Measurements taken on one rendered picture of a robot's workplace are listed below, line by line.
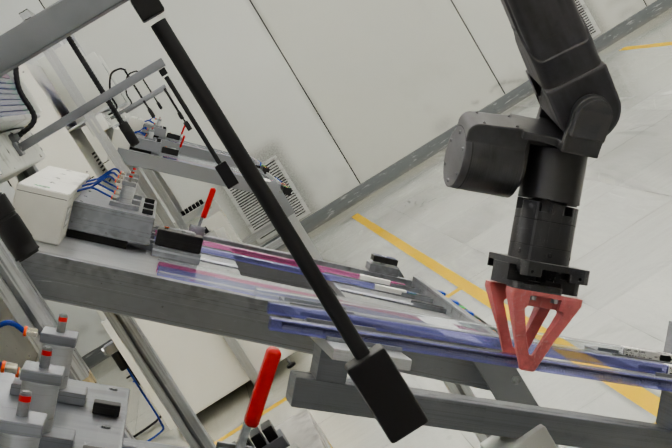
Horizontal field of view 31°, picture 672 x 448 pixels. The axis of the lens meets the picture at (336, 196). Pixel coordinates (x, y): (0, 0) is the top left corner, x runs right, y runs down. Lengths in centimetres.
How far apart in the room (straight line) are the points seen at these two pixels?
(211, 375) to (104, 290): 368
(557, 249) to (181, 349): 430
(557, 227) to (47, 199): 98
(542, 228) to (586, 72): 15
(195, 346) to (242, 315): 363
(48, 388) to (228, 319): 99
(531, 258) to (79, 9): 63
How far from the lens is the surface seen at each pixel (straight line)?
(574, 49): 107
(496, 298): 115
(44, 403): 74
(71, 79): 521
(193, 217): 706
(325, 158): 840
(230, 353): 536
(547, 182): 111
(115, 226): 202
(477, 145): 109
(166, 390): 246
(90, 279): 171
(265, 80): 835
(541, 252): 111
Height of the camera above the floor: 129
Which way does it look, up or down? 8 degrees down
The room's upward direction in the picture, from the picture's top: 31 degrees counter-clockwise
